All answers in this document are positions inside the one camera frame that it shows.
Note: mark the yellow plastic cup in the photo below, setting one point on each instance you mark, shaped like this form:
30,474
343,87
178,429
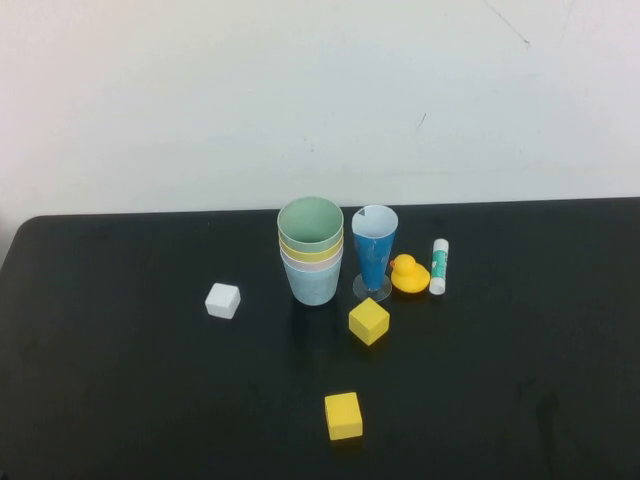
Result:
336,250

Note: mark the green plastic cup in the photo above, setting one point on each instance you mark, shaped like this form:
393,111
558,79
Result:
310,220

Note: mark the pink plastic cup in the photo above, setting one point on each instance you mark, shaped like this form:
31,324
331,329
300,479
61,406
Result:
335,264

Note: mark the light blue plastic cup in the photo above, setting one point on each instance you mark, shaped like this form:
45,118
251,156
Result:
312,287

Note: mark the blue paper cone glass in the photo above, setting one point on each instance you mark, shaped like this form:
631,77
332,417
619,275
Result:
372,260

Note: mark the yellow cube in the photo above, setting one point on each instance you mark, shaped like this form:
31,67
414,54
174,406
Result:
369,320
344,417

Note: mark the yellow rubber duck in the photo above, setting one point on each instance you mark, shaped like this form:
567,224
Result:
410,279

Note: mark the white cube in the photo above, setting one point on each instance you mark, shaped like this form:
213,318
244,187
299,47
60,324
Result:
222,300

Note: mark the white green glue stick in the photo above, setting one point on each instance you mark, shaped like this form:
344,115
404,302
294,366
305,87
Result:
439,265

